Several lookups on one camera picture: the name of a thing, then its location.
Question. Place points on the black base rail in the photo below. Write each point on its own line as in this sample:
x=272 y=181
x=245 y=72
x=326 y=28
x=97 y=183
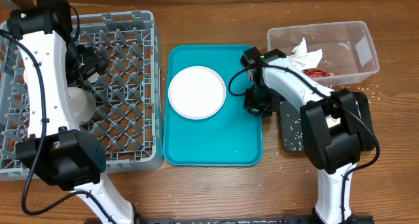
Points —
x=229 y=221

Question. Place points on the grey metal bowl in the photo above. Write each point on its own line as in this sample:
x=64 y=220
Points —
x=82 y=105

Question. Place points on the teal plastic tray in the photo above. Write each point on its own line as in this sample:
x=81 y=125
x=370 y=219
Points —
x=232 y=137

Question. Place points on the white plate with rice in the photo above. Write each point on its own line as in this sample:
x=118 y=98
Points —
x=197 y=92

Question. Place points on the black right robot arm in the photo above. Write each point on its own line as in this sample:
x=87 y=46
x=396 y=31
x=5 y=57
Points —
x=336 y=160

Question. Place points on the white plastic cup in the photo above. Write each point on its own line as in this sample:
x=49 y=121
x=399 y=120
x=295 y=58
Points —
x=93 y=78

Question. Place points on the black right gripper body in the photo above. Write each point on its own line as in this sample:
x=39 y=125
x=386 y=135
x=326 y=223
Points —
x=260 y=98

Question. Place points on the red snack wrapper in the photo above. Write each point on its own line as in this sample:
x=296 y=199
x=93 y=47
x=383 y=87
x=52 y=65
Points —
x=317 y=72

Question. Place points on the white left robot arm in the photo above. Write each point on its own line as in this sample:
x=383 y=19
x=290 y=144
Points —
x=57 y=150

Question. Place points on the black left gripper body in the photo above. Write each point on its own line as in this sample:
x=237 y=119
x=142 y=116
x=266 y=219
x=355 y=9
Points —
x=85 y=63

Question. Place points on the grey dishwasher rack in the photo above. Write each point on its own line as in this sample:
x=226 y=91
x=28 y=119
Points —
x=128 y=117

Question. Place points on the spilled rice pile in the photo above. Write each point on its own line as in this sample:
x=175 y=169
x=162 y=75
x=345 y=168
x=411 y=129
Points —
x=291 y=128

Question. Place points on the black tray bin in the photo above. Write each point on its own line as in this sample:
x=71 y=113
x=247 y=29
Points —
x=362 y=104

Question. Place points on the clear plastic bin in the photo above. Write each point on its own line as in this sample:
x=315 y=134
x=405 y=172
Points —
x=348 y=49

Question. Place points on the white napkin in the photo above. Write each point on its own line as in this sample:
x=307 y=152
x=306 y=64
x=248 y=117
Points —
x=302 y=59

